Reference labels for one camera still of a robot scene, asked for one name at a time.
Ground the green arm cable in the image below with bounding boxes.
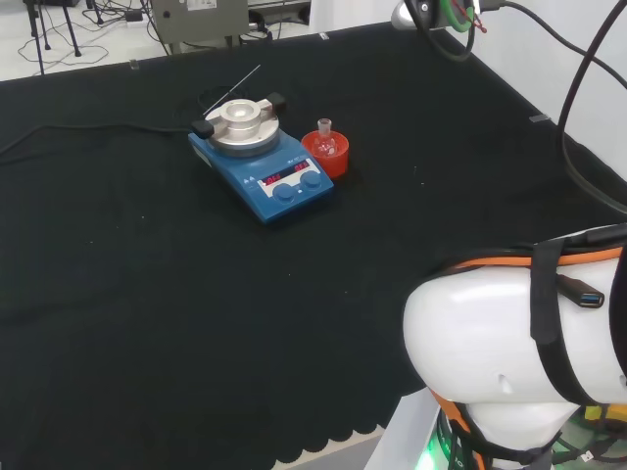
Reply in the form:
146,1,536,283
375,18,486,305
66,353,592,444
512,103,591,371
442,0,480,34

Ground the grey metal box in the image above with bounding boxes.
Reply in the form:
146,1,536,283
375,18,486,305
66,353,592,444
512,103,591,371
149,0,252,56

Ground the orange flask support ring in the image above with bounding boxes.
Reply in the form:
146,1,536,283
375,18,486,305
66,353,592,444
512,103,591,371
300,129,352,179

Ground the black bench cloth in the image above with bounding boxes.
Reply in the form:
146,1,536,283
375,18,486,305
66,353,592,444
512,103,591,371
0,19,627,470

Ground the thin metal probe rod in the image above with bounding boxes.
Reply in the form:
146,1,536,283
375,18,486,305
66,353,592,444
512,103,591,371
202,64,263,117

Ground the black tripod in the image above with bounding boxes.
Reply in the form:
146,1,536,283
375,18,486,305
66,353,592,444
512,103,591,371
22,0,84,77

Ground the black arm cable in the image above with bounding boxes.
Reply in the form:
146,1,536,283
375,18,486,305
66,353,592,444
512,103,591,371
497,0,627,90
559,0,627,215
412,0,480,64

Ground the thick black power cable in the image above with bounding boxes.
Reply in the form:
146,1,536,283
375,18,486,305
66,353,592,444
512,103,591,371
0,123,193,165

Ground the clear round-bottom glass flask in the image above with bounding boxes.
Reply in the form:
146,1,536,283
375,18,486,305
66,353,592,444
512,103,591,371
313,117,340,159

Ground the blue heater with steel plate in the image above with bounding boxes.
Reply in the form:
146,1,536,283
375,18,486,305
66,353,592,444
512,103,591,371
187,92,336,227

